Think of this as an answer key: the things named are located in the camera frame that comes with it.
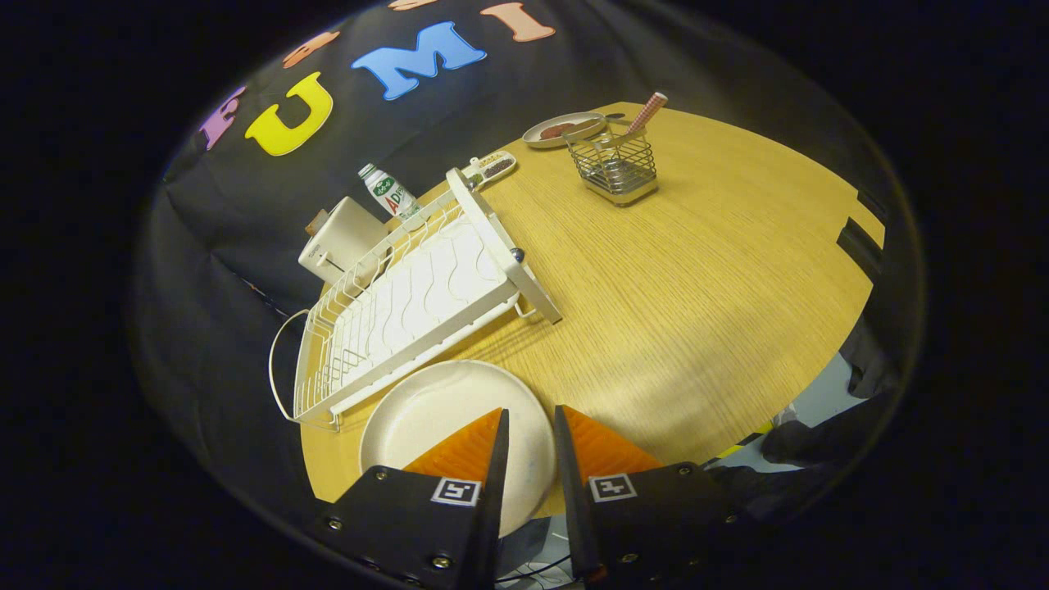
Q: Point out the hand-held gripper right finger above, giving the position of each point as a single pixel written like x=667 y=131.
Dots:
x=569 y=492

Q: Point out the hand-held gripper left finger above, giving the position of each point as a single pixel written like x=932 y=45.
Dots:
x=498 y=492

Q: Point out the white divided dish with beans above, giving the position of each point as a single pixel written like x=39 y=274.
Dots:
x=496 y=168

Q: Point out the beige plate with meat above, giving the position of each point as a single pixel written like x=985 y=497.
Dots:
x=533 y=136

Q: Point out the person's dark clothing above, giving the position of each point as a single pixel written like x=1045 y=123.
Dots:
x=828 y=434

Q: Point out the white toaster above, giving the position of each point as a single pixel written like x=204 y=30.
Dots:
x=344 y=238

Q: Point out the white bottle with green label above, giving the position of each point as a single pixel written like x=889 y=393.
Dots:
x=389 y=192

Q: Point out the brown bread slice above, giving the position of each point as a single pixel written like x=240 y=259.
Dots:
x=315 y=223

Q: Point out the black backdrop cloth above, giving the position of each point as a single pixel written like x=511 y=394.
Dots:
x=246 y=229

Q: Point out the black table edge clamp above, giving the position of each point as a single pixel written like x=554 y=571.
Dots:
x=856 y=242

